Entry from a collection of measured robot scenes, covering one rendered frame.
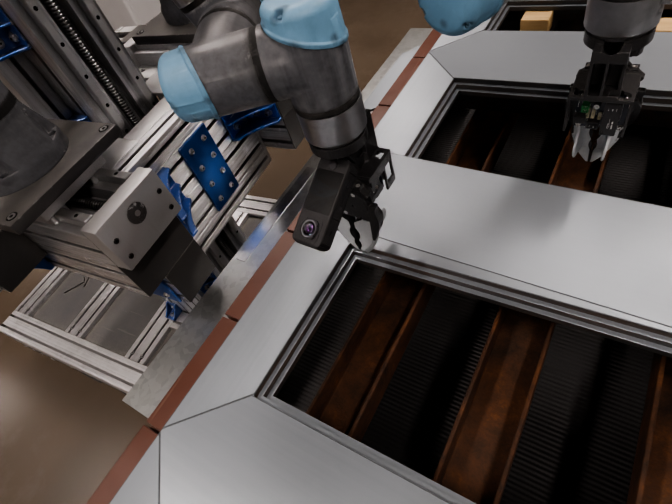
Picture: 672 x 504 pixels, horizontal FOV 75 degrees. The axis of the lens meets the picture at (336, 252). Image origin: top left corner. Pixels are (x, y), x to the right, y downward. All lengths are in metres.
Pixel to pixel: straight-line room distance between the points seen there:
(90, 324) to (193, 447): 1.25
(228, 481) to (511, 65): 0.86
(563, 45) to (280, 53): 0.70
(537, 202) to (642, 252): 0.15
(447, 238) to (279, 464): 0.37
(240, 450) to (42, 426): 1.54
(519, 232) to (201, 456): 0.51
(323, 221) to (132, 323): 1.28
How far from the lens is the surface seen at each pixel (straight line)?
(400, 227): 0.68
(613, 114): 0.66
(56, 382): 2.13
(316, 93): 0.47
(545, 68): 0.98
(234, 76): 0.47
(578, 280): 0.63
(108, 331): 1.78
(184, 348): 0.91
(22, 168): 0.79
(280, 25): 0.44
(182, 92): 0.49
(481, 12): 0.51
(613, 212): 0.71
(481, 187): 0.73
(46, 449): 2.01
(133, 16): 4.26
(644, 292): 0.64
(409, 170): 0.77
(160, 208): 0.76
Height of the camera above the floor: 1.35
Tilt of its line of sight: 49 degrees down
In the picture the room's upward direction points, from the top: 22 degrees counter-clockwise
